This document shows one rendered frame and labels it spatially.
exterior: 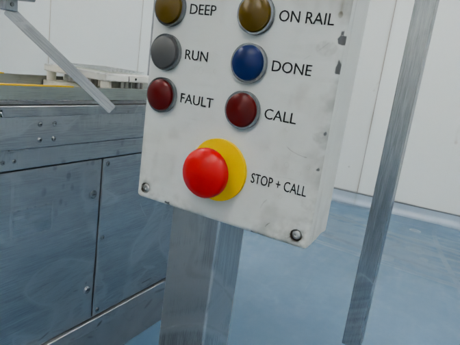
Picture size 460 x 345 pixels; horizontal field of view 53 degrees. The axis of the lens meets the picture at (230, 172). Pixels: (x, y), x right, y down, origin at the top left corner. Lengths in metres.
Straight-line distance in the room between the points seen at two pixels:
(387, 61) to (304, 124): 3.70
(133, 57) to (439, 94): 2.89
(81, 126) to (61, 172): 0.14
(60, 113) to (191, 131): 0.82
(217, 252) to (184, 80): 0.18
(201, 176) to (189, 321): 0.22
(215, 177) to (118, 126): 1.00
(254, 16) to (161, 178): 0.16
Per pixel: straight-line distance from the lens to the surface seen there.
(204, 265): 0.49
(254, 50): 0.35
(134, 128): 1.39
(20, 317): 1.38
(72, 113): 1.21
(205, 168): 0.35
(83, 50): 5.29
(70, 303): 1.49
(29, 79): 1.46
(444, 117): 4.02
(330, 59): 0.34
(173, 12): 0.40
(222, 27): 0.38
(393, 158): 1.51
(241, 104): 0.36
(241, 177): 0.37
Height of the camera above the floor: 1.03
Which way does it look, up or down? 13 degrees down
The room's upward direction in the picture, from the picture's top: 8 degrees clockwise
